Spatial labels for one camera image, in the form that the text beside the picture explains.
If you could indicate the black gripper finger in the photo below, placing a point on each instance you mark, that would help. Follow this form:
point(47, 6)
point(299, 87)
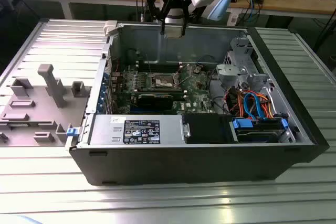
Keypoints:
point(183, 30)
point(163, 28)

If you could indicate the small CPU plate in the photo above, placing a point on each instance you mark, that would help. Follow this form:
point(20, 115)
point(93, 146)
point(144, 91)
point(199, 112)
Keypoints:
point(173, 33)

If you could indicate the black RAM slot bank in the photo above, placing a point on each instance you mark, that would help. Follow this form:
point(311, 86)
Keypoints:
point(157, 68)

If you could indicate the CPU socket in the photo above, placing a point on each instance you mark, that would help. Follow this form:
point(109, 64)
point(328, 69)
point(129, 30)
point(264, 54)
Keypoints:
point(162, 81)

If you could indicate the blue expansion slot clip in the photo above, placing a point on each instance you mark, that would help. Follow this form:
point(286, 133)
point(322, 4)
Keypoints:
point(99, 107)
point(104, 89)
point(101, 100)
point(106, 77)

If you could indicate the black plastic bay cover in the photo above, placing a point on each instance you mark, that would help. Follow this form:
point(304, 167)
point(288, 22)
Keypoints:
point(207, 129)

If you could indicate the white labelled box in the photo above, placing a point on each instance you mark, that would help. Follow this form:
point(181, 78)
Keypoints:
point(237, 19)

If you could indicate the silver metal drive cage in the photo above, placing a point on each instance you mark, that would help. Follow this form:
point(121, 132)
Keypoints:
point(231, 74)

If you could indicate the green motherboard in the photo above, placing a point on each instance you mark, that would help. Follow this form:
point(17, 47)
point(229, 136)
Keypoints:
point(195, 95)

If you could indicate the black graphics card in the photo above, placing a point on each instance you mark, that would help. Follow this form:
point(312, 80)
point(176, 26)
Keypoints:
point(155, 101)

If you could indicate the small white sticker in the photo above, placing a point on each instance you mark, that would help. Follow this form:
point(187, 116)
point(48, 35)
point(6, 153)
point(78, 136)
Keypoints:
point(115, 119)

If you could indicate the black white rating label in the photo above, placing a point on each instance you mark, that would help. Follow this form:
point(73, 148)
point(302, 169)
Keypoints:
point(141, 132)

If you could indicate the hard disk in blue carrier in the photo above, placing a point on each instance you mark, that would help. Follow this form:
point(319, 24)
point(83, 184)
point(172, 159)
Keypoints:
point(242, 124)

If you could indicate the grey power supply unit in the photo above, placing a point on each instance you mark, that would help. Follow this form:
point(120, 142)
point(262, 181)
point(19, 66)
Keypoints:
point(105, 132)

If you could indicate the black open PC case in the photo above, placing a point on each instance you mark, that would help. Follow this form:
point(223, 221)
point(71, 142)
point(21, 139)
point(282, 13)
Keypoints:
point(183, 166)

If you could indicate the blue case latch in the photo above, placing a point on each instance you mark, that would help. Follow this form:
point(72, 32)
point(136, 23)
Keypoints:
point(72, 132)

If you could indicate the grey parts rack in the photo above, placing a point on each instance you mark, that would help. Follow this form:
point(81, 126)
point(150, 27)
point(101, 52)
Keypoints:
point(39, 113)

